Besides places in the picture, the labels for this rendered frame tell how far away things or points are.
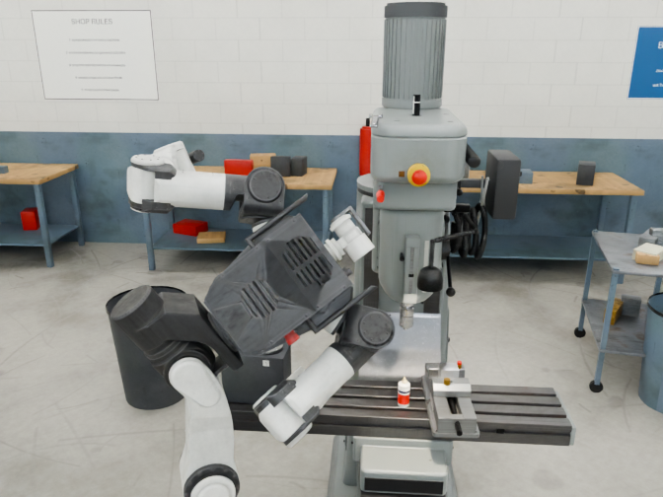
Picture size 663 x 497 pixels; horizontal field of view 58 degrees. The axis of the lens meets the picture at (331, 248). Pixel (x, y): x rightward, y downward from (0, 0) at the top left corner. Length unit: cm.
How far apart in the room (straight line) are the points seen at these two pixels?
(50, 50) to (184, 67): 135
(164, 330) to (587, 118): 544
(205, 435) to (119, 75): 529
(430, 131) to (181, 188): 66
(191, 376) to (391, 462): 86
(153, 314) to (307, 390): 39
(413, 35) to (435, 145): 47
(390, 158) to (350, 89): 443
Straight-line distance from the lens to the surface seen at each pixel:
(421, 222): 180
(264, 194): 142
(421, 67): 197
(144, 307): 140
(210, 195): 146
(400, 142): 161
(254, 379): 208
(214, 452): 162
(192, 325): 141
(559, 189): 556
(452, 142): 162
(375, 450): 211
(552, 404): 226
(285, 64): 608
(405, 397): 210
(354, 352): 143
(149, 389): 378
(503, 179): 210
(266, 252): 131
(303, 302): 130
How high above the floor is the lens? 210
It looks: 19 degrees down
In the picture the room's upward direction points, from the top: straight up
